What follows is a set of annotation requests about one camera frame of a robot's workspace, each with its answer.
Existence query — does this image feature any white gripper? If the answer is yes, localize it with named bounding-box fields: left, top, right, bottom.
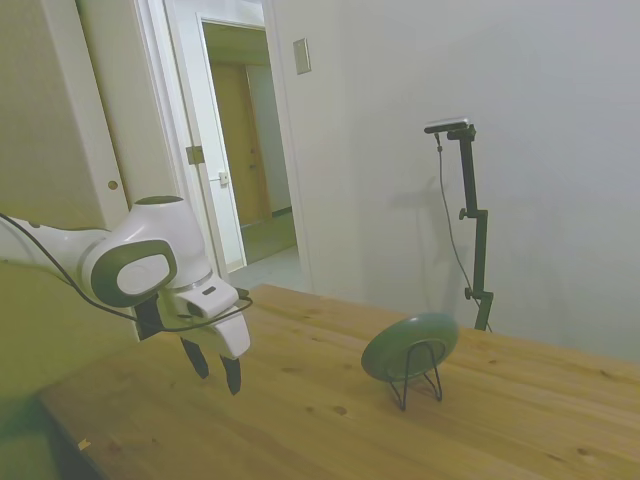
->
left=173, top=278, right=252, bottom=397

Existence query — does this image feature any dark green round plate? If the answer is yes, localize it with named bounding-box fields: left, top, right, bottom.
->
left=360, top=311, right=460, bottom=384

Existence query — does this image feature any brown wooden hallway door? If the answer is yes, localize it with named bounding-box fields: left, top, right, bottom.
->
left=209, top=60, right=274, bottom=231

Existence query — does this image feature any white open door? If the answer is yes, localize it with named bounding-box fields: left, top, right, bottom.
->
left=134, top=0, right=248, bottom=275

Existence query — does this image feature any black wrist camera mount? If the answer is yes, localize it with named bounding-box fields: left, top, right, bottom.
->
left=133, top=293, right=167, bottom=343

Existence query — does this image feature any black wire plate stand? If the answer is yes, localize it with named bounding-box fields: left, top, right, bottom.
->
left=385, top=339, right=444, bottom=413

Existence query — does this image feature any white door frame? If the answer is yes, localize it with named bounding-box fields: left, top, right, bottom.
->
left=259, top=0, right=315, bottom=293

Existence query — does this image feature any black camera stand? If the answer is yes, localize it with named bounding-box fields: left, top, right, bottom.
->
left=444, top=126, right=496, bottom=332

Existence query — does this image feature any grey wall switch plate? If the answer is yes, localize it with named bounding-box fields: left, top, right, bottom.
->
left=292, top=38, right=312, bottom=77

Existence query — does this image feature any grey exterior camera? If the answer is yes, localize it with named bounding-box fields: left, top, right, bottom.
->
left=423, top=115, right=473, bottom=135

